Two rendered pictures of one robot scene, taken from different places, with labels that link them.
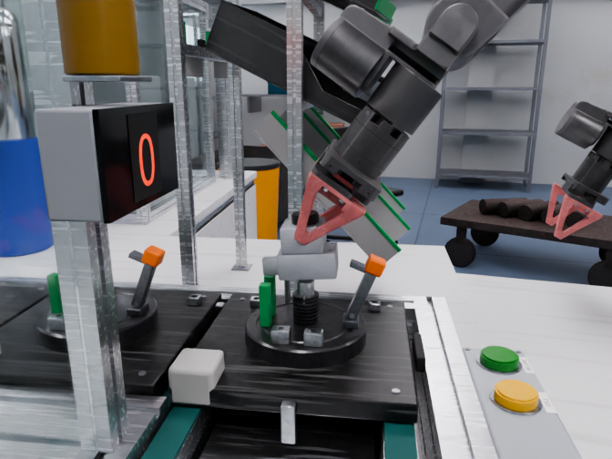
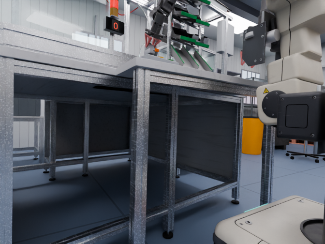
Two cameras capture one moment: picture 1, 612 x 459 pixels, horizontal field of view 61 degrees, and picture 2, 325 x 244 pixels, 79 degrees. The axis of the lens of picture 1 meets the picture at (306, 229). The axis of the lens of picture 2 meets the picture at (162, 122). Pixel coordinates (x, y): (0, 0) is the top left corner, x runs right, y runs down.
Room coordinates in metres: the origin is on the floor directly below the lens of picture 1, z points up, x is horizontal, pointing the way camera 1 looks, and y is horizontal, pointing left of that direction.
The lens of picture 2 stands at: (-0.30, -0.92, 0.66)
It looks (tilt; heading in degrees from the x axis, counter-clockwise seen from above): 2 degrees down; 43
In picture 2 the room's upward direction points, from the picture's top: 2 degrees clockwise
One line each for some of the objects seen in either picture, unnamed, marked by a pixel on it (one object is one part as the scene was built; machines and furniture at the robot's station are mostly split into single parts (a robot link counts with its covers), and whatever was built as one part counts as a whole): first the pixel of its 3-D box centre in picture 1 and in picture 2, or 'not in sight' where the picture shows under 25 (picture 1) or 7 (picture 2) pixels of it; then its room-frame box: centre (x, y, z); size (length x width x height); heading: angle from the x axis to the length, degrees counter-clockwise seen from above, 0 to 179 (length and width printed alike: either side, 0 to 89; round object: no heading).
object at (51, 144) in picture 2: not in sight; (136, 132); (1.47, 1.21, 0.43); 2.20 x 0.38 x 0.86; 173
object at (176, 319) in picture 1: (95, 292); not in sight; (0.58, 0.25, 1.01); 0.24 x 0.24 x 0.13; 83
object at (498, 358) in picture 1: (498, 362); not in sight; (0.51, -0.21, 0.96); 0.04 x 0.04 x 0.02
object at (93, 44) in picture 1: (99, 37); (113, 13); (0.38, 0.14, 1.29); 0.05 x 0.05 x 0.05
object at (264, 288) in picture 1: (265, 304); not in sight; (0.54, 0.05, 1.01); 0.01 x 0.01 x 0.05; 83
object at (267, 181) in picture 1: (249, 210); (251, 134); (3.73, 0.41, 0.36); 0.45 x 0.45 x 0.72
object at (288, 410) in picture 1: (289, 422); not in sight; (0.43, 0.02, 0.95); 0.01 x 0.01 x 0.04; 83
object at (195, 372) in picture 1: (197, 376); not in sight; (0.47, 0.11, 0.97); 0.05 x 0.05 x 0.04; 83
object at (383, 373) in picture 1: (305, 344); not in sight; (0.55, 0.00, 0.96); 0.24 x 0.24 x 0.02; 83
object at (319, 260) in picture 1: (298, 243); (148, 50); (0.55, 0.01, 1.08); 0.08 x 0.04 x 0.07; 83
